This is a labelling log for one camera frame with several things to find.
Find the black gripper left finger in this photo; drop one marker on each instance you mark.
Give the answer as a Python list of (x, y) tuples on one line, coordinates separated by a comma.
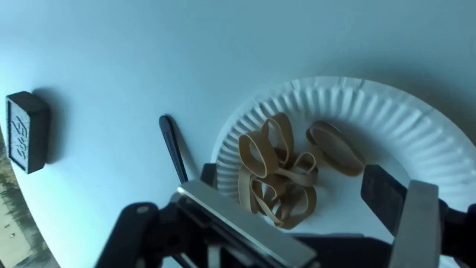
[(238, 224)]

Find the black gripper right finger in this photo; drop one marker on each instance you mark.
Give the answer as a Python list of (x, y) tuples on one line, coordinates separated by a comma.
[(418, 224)]

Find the tan rubber band cluster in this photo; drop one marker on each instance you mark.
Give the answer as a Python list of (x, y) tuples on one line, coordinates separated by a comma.
[(258, 154)]

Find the white paper plate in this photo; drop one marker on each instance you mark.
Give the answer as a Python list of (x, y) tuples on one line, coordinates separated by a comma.
[(396, 114)]

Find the black rectangular box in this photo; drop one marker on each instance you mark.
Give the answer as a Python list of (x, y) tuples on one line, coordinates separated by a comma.
[(37, 134)]

